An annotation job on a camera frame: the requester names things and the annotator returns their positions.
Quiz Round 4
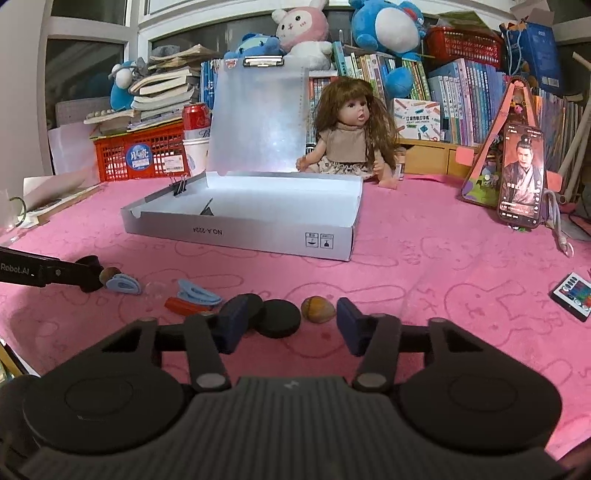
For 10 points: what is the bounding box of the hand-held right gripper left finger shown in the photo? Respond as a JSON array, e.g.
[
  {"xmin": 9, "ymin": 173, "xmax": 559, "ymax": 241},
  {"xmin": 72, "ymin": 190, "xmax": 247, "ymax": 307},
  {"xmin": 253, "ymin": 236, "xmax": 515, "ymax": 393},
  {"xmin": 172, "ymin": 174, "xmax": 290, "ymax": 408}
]
[{"xmin": 98, "ymin": 295, "xmax": 252, "ymax": 393}]

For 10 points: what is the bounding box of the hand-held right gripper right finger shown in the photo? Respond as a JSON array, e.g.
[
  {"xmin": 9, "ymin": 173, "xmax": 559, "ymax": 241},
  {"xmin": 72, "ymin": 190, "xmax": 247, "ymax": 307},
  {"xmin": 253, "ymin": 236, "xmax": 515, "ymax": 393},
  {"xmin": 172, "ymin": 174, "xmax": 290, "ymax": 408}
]
[{"xmin": 336, "ymin": 298, "xmax": 495, "ymax": 393}]

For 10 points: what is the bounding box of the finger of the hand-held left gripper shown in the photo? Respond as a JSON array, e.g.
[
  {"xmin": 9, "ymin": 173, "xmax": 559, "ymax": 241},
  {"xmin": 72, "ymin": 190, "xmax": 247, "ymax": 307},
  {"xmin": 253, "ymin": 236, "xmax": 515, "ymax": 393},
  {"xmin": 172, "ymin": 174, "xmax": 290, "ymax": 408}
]
[{"xmin": 46, "ymin": 255, "xmax": 108, "ymax": 294}]

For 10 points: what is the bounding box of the black round disc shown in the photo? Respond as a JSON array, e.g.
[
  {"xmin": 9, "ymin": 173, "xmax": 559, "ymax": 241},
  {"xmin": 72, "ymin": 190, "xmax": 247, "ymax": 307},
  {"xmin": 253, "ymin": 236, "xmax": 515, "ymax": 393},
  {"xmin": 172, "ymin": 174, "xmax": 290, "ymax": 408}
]
[
  {"xmin": 255, "ymin": 299, "xmax": 302, "ymax": 339},
  {"xmin": 240, "ymin": 294, "xmax": 265, "ymax": 334}
]

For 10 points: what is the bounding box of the blue plastic clip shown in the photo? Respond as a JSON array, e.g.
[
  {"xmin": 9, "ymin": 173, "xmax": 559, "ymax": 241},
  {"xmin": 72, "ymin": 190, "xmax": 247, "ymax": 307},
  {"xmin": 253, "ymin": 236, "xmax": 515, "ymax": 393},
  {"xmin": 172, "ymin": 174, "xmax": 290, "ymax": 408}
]
[
  {"xmin": 106, "ymin": 273, "xmax": 144, "ymax": 295},
  {"xmin": 176, "ymin": 279, "xmax": 223, "ymax": 306}
]

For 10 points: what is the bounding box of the red plastic strip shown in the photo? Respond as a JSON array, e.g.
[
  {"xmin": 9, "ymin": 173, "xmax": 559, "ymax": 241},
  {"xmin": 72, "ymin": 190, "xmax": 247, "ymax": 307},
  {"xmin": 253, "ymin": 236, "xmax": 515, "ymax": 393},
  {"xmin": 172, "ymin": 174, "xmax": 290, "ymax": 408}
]
[{"xmin": 165, "ymin": 296, "xmax": 218, "ymax": 317}]

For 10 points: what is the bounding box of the white cardboard box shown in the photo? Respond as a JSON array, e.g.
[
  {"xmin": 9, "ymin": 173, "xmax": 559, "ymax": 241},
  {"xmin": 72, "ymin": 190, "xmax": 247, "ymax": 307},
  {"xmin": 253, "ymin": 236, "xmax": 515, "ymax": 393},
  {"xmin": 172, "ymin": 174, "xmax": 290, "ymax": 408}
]
[{"xmin": 121, "ymin": 65, "xmax": 364, "ymax": 262}]

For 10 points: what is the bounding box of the clear glass mug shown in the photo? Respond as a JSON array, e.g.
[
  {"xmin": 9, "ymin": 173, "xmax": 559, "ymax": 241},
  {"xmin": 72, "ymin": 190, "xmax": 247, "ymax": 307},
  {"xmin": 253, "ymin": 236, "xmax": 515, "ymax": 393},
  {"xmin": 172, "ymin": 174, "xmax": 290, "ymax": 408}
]
[{"xmin": 0, "ymin": 191, "xmax": 31, "ymax": 241}]

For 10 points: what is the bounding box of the pink blanket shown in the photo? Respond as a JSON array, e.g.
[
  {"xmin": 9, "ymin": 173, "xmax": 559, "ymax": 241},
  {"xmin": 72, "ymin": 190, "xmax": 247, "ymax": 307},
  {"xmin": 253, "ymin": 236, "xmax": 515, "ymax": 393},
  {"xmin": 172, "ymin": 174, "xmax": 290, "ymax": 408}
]
[{"xmin": 0, "ymin": 173, "xmax": 591, "ymax": 462}]

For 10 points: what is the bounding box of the white paper sheet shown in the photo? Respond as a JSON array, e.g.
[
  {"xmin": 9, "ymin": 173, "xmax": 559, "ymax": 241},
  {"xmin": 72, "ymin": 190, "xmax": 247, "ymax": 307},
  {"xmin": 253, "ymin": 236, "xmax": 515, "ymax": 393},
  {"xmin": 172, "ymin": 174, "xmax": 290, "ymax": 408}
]
[{"xmin": 48, "ymin": 122, "xmax": 100, "ymax": 176}]

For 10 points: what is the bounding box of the red plastic basket with label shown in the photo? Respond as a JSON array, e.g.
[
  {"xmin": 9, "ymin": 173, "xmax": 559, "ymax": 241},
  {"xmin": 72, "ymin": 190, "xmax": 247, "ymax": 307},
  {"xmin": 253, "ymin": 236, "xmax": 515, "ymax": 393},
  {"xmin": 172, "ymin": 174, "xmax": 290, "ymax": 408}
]
[{"xmin": 93, "ymin": 121, "xmax": 195, "ymax": 183}]

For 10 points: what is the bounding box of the white paper cup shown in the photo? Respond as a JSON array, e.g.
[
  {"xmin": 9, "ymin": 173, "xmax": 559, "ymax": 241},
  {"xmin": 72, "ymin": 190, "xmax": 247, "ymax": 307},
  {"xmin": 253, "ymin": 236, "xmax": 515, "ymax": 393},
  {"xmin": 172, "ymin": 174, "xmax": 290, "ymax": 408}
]
[{"xmin": 182, "ymin": 128, "xmax": 213, "ymax": 178}]

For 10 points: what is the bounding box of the wooden shelf unit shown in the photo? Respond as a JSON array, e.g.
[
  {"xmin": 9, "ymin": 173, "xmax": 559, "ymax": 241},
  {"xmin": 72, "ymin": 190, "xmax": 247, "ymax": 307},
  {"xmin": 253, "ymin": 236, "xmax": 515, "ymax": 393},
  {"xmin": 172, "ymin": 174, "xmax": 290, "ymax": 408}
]
[{"xmin": 399, "ymin": 138, "xmax": 481, "ymax": 178}]

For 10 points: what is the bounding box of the brown-haired doll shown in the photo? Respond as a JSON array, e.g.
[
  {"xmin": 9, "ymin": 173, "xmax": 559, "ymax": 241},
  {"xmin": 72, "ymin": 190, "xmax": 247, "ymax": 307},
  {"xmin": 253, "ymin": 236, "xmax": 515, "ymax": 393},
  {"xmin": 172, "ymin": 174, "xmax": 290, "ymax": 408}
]
[{"xmin": 295, "ymin": 76, "xmax": 400, "ymax": 190}]

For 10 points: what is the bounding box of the blue and white plush toy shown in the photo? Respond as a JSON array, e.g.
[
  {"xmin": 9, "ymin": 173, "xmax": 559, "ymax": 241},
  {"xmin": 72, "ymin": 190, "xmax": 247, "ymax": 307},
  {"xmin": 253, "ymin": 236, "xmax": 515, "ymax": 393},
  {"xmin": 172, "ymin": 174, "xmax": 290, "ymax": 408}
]
[{"xmin": 109, "ymin": 59, "xmax": 148, "ymax": 112}]

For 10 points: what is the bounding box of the pink triangular stand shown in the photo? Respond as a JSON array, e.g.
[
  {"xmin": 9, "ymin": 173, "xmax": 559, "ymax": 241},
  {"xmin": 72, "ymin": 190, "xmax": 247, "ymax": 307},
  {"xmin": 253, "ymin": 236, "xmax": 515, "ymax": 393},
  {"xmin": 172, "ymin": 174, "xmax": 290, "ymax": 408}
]
[{"xmin": 460, "ymin": 78, "xmax": 541, "ymax": 206}]

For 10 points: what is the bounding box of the red drink can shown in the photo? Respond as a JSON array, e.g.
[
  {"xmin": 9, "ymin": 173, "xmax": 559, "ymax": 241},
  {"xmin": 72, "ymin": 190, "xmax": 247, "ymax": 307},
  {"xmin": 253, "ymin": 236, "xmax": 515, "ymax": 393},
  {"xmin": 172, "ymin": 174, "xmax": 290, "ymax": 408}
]
[{"xmin": 182, "ymin": 102, "xmax": 212, "ymax": 132}]

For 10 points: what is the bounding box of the stack of books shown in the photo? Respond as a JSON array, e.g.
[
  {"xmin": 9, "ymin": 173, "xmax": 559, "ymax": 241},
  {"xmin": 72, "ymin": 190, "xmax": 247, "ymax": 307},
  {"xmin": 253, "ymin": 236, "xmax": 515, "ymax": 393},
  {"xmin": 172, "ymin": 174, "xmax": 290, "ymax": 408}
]
[{"xmin": 83, "ymin": 44, "xmax": 204, "ymax": 137}]

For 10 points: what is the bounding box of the colourful printed box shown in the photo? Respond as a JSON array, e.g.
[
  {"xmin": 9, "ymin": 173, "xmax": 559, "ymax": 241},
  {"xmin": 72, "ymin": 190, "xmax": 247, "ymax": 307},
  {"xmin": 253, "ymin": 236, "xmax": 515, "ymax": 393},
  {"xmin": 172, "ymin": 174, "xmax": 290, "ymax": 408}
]
[{"xmin": 393, "ymin": 98, "xmax": 443, "ymax": 142}]

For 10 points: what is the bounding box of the remote control with coloured buttons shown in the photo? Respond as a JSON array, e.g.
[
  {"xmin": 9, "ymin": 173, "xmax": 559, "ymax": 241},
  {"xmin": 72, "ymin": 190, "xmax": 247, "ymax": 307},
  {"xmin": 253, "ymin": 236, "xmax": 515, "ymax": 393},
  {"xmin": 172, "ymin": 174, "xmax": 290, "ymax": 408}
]
[{"xmin": 549, "ymin": 272, "xmax": 591, "ymax": 321}]

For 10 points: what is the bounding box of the smartphone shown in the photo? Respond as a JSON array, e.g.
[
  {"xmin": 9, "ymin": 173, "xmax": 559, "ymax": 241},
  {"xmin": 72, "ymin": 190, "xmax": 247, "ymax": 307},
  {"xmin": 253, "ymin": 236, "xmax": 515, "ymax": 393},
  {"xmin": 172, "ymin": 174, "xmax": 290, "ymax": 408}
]
[{"xmin": 497, "ymin": 121, "xmax": 546, "ymax": 230}]

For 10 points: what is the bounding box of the row of books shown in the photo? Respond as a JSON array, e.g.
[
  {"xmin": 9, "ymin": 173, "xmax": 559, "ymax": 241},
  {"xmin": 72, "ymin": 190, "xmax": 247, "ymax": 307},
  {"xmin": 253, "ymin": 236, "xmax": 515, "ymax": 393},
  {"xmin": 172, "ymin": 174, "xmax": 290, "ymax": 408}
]
[{"xmin": 200, "ymin": 41, "xmax": 591, "ymax": 148}]

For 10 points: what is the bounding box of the small blue plush toy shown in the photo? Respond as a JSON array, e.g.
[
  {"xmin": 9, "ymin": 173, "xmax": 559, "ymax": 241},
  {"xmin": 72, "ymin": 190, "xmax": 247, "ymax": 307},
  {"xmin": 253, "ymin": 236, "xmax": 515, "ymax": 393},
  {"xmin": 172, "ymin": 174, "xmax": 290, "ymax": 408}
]
[{"xmin": 224, "ymin": 32, "xmax": 284, "ymax": 61}]

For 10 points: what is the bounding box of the wooden stick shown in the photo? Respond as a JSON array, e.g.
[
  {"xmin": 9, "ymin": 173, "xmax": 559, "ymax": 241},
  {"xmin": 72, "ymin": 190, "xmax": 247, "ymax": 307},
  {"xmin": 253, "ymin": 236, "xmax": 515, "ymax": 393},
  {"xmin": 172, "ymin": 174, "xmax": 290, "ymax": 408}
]
[{"xmin": 556, "ymin": 51, "xmax": 591, "ymax": 204}]

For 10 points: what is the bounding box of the pink bunny plush toy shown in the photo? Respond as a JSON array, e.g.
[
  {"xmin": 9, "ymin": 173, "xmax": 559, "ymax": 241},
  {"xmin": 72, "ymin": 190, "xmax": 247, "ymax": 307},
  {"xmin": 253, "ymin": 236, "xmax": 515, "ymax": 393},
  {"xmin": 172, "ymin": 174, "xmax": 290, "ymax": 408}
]
[{"xmin": 271, "ymin": 0, "xmax": 338, "ymax": 70}]

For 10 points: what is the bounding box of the large blue plush toy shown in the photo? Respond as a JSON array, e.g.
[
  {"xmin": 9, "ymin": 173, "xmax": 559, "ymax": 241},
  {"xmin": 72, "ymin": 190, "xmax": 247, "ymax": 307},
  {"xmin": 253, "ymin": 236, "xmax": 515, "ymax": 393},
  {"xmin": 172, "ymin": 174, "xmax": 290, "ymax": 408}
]
[{"xmin": 348, "ymin": 0, "xmax": 428, "ymax": 100}]

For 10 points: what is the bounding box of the blue paper bag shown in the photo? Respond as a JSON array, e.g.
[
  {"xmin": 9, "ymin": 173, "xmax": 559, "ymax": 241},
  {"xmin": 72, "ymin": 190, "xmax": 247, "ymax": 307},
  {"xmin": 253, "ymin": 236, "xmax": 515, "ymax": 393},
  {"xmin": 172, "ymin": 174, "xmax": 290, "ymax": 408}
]
[{"xmin": 501, "ymin": 21, "xmax": 564, "ymax": 95}]

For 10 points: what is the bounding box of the white cable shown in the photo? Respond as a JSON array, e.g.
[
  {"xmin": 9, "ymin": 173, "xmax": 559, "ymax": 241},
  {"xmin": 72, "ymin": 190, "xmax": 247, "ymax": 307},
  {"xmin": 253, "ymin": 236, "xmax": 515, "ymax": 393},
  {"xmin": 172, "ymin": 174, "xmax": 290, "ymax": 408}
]
[{"xmin": 545, "ymin": 189, "xmax": 575, "ymax": 258}]

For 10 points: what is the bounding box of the white window frame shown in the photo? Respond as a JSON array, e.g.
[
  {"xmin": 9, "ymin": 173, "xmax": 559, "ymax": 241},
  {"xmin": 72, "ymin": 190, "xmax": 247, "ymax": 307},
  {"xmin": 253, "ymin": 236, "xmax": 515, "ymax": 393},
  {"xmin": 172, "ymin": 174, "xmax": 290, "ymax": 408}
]
[{"xmin": 41, "ymin": 0, "xmax": 153, "ymax": 130}]

